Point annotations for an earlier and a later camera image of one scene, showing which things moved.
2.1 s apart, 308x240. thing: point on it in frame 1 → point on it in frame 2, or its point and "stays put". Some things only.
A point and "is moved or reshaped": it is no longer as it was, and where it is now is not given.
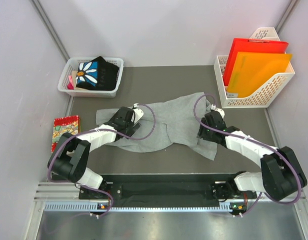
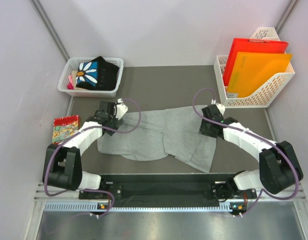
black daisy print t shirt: [97, 74] stays put
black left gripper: [133, 127] → [117, 123]
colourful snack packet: [62, 125] stays put
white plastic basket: [72, 64] stays put
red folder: [250, 46] stays put
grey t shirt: [174, 122] is moved or reshaped
